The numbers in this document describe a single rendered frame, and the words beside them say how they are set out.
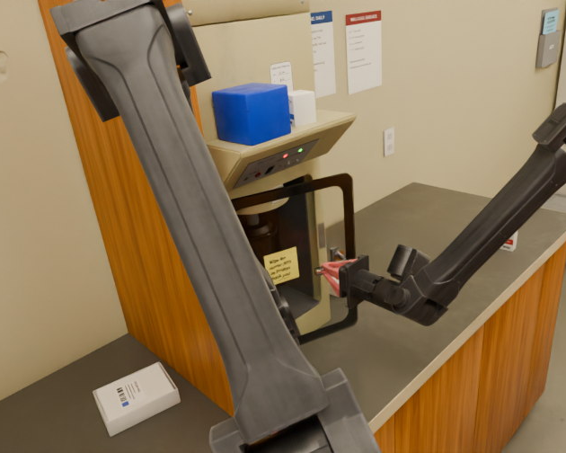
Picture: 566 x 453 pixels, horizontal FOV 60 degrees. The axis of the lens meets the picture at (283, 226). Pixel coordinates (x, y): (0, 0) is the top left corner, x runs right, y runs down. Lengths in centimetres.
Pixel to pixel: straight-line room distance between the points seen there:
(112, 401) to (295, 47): 85
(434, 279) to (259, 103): 42
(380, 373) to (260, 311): 88
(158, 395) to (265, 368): 84
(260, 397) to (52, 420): 97
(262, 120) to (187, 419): 65
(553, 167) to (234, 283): 61
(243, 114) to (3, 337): 82
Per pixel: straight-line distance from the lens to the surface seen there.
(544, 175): 84
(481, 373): 168
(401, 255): 96
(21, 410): 135
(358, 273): 100
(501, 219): 84
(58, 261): 134
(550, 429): 250
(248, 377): 33
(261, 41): 101
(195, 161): 34
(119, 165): 108
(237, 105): 87
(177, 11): 47
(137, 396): 118
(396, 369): 121
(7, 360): 140
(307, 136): 96
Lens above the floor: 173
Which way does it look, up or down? 24 degrees down
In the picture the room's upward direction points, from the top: 6 degrees counter-clockwise
